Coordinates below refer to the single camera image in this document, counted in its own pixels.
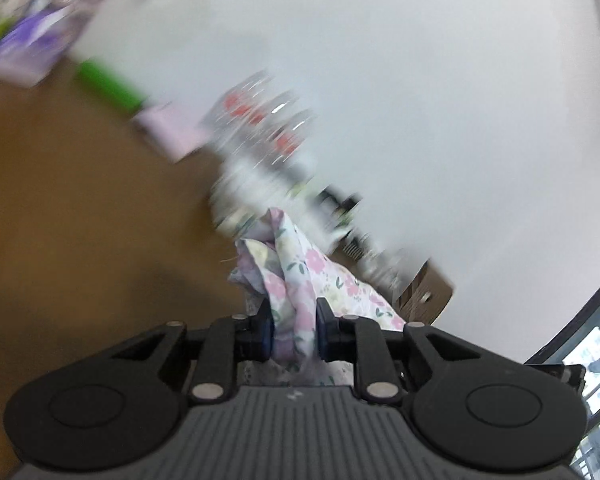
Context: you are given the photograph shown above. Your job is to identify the pink floral garment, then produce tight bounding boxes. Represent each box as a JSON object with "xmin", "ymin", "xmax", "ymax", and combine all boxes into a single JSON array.
[{"xmin": 230, "ymin": 208, "xmax": 404, "ymax": 387}]

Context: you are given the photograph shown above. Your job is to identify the brown cardboard box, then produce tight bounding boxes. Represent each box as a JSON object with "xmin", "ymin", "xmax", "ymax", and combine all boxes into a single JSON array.
[{"xmin": 393, "ymin": 260, "xmax": 454, "ymax": 325}]

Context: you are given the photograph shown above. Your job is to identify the clear red printed plastic bag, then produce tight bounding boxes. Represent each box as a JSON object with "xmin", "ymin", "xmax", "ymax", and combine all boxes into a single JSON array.
[{"xmin": 200, "ymin": 70, "xmax": 315, "ymax": 169}]

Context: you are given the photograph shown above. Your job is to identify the folded pink cloth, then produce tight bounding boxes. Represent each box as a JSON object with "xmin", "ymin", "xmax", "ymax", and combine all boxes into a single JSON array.
[{"xmin": 133, "ymin": 103, "xmax": 211, "ymax": 164}]

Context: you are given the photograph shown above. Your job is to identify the green rolled mat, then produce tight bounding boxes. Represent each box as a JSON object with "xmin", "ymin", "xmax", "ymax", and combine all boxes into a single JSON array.
[{"xmin": 76, "ymin": 60, "xmax": 146, "ymax": 114}]

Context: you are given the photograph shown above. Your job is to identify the purple tissue box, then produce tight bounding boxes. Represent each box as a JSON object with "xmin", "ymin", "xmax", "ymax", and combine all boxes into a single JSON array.
[{"xmin": 0, "ymin": 8, "xmax": 90, "ymax": 88}]

